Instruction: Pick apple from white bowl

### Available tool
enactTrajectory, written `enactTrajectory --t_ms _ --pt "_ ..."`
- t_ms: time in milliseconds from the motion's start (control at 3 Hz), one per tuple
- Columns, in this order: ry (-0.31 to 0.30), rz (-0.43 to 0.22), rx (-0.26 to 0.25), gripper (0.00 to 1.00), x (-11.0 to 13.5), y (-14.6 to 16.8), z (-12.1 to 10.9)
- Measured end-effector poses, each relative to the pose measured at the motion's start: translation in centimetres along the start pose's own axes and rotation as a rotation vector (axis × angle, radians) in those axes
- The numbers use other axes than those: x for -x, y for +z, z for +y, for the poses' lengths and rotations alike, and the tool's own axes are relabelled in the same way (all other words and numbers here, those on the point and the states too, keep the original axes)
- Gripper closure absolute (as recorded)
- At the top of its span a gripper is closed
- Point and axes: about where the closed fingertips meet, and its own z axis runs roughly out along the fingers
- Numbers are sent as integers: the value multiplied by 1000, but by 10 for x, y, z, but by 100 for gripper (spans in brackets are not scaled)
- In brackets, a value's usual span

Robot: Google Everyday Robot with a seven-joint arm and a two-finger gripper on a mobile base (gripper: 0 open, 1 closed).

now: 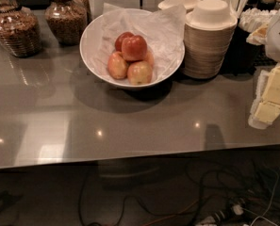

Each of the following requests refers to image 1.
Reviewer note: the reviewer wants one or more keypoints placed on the white packets stack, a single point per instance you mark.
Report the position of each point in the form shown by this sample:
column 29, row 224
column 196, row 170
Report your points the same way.
column 252, row 18

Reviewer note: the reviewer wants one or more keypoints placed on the white ceramic bowl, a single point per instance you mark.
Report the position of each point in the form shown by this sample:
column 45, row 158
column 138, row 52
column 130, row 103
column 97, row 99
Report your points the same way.
column 88, row 47

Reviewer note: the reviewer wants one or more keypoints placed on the dark bottle left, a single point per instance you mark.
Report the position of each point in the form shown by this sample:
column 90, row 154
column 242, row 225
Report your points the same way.
column 266, row 4

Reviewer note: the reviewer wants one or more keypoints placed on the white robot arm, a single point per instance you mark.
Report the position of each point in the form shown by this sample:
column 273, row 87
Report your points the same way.
column 272, row 46

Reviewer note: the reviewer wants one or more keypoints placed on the right hidden apple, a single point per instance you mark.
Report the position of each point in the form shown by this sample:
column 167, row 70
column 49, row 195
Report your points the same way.
column 150, row 58

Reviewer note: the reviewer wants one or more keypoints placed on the power strip with plugs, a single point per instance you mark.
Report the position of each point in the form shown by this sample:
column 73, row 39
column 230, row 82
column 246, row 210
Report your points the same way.
column 217, row 218

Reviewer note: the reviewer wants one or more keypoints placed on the black condiment organizer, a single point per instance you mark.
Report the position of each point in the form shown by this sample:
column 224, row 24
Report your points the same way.
column 243, row 57

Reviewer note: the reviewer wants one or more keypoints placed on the glass cereal jar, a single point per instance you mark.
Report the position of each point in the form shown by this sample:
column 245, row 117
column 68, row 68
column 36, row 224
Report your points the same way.
column 67, row 20
column 20, row 33

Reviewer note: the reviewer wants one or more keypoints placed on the front yellow-red apple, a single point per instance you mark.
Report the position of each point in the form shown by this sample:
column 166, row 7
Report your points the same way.
column 140, row 73

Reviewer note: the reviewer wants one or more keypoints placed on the front stack paper bowls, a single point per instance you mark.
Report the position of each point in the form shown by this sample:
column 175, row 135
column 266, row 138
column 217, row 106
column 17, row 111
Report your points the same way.
column 209, row 28

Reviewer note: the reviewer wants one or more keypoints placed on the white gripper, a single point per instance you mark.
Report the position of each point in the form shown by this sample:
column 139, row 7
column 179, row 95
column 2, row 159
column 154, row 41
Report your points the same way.
column 266, row 107

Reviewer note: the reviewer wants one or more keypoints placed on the back dark red apple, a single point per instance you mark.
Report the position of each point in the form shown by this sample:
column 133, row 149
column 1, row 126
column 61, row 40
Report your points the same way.
column 119, row 40

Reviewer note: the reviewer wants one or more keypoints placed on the left yellow-red apple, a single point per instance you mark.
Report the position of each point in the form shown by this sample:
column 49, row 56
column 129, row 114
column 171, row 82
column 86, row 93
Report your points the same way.
column 117, row 66

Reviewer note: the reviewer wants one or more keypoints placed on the yellow-red apple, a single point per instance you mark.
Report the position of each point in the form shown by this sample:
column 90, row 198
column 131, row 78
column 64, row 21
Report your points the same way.
column 117, row 66
column 140, row 73

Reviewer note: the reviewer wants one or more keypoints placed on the left glass cereal jar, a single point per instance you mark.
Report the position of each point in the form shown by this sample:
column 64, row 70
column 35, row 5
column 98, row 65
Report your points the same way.
column 20, row 33

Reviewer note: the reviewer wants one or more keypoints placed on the middle glass cereal jar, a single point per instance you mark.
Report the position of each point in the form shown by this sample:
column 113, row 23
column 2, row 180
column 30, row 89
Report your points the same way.
column 67, row 20

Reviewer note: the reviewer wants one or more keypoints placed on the white paper liner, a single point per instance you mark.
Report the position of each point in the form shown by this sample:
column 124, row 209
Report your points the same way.
column 163, row 31

